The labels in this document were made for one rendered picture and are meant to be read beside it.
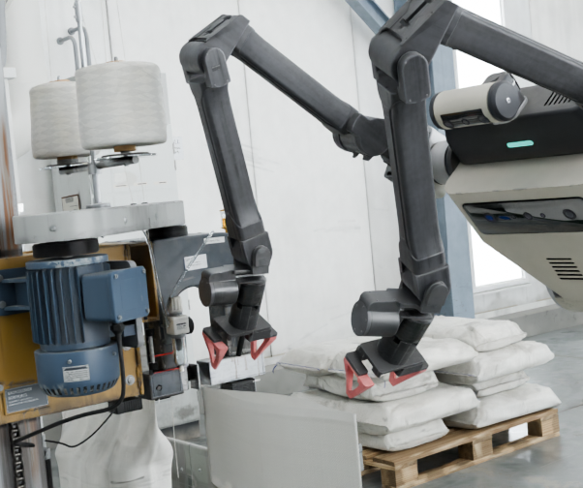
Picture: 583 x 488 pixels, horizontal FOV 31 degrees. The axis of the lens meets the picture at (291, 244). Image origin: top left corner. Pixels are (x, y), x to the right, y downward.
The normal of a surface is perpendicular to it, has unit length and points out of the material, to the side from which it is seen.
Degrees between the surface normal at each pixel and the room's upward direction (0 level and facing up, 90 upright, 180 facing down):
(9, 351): 90
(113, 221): 90
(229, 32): 101
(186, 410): 90
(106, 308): 90
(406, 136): 117
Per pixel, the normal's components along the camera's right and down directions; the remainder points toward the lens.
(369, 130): 0.51, 0.19
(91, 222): 0.76, -0.04
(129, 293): 0.88, -0.06
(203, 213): 0.59, -0.01
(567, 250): -0.55, 0.72
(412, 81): 0.35, 0.45
